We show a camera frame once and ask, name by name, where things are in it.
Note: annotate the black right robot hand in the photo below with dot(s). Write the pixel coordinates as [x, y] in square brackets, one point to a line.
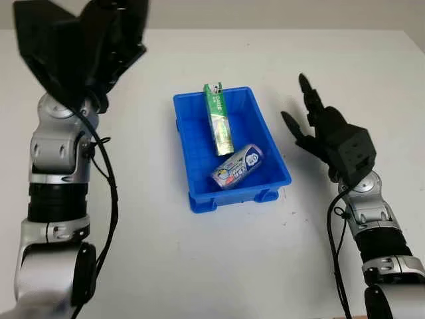
[322, 133]

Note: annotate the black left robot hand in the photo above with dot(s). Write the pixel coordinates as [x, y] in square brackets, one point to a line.
[123, 36]

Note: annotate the purple printed gum bottle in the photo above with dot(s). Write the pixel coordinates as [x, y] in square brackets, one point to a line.
[237, 167]

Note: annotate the green rectangular box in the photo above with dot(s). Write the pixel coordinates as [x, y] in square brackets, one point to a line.
[220, 126]

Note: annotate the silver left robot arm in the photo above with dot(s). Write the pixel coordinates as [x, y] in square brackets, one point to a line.
[56, 186]

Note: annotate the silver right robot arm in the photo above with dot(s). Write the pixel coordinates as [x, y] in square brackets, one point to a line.
[378, 226]

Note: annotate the blue plastic tray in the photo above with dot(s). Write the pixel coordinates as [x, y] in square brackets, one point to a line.
[262, 146]

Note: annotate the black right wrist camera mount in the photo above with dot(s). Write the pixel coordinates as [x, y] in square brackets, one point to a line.
[353, 153]

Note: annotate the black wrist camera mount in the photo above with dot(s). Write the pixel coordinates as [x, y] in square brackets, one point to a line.
[353, 153]
[50, 50]

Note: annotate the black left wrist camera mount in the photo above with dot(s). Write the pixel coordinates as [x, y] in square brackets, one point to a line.
[50, 50]

